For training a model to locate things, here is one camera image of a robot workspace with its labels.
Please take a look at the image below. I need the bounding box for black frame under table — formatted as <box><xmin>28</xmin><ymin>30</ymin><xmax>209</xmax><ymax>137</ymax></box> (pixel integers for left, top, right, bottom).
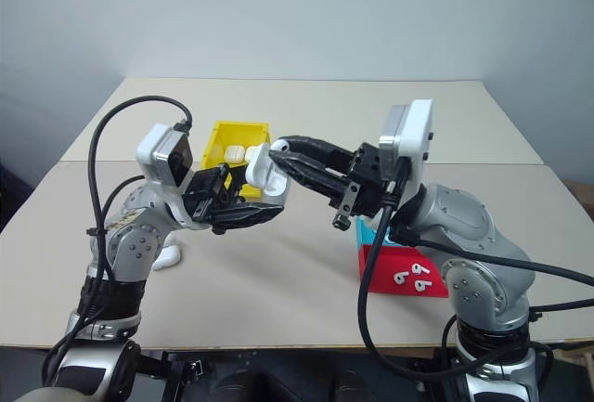
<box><xmin>136</xmin><ymin>348</ymin><xmax>470</xmax><ymax>402</ymax></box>

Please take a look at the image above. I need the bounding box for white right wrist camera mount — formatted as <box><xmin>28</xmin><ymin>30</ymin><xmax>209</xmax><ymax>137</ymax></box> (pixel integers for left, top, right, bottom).
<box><xmin>377</xmin><ymin>98</ymin><xmax>435</xmax><ymax>211</ymax></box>

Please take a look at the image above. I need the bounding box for yellow plastic bin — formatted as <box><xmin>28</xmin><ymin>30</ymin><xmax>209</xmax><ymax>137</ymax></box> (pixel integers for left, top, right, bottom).
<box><xmin>200</xmin><ymin>119</ymin><xmax>272</xmax><ymax>201</ymax></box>

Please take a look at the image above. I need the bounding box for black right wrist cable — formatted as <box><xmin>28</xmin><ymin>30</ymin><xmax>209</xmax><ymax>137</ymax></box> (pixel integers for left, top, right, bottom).
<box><xmin>355</xmin><ymin>160</ymin><xmax>470</xmax><ymax>381</ymax></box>

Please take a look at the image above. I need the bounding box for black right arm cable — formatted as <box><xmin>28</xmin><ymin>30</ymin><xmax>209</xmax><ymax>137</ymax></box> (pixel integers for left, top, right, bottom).
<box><xmin>388</xmin><ymin>223</ymin><xmax>594</xmax><ymax>288</ymax></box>

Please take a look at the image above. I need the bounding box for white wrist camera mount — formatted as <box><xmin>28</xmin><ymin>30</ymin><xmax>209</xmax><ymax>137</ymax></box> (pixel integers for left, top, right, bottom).
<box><xmin>377</xmin><ymin>98</ymin><xmax>435</xmax><ymax>211</ymax></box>
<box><xmin>136</xmin><ymin>123</ymin><xmax>194</xmax><ymax>188</ymax></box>

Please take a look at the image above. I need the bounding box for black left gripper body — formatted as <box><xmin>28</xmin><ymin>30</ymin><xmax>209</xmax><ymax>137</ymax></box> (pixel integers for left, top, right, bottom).
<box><xmin>182</xmin><ymin>162</ymin><xmax>251</xmax><ymax>225</ymax></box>

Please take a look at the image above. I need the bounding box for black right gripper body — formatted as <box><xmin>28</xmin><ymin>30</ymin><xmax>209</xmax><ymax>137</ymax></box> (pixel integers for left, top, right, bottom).
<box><xmin>331</xmin><ymin>141</ymin><xmax>396</xmax><ymax>232</ymax></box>

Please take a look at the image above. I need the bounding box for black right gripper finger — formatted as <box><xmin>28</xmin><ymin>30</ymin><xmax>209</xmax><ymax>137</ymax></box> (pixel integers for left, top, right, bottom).
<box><xmin>277</xmin><ymin>134</ymin><xmax>359</xmax><ymax>169</ymax></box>
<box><xmin>269</xmin><ymin>149</ymin><xmax>355</xmax><ymax>209</ymax></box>

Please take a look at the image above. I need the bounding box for cyan plastic box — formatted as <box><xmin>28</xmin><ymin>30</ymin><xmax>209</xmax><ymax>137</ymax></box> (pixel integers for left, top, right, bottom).
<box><xmin>354</xmin><ymin>214</ymin><xmax>396</xmax><ymax>250</ymax></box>

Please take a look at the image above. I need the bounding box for dark object beside table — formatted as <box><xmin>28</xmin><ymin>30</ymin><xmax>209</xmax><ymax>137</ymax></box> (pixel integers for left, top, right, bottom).
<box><xmin>0</xmin><ymin>159</ymin><xmax>34</xmax><ymax>232</ymax></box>

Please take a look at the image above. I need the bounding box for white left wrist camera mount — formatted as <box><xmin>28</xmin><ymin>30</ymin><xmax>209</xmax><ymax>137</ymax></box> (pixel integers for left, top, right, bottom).
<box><xmin>136</xmin><ymin>123</ymin><xmax>194</xmax><ymax>188</ymax></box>

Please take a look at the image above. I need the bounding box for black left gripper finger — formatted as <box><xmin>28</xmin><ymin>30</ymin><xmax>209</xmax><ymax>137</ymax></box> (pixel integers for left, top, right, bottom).
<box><xmin>211</xmin><ymin>216</ymin><xmax>266</xmax><ymax>237</ymax></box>
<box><xmin>225</xmin><ymin>202</ymin><xmax>286</xmax><ymax>226</ymax></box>

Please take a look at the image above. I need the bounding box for red plastic tray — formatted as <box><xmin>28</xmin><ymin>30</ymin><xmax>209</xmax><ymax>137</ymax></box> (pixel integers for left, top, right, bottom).
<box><xmin>355</xmin><ymin>242</ymin><xmax>451</xmax><ymax>300</ymax></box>

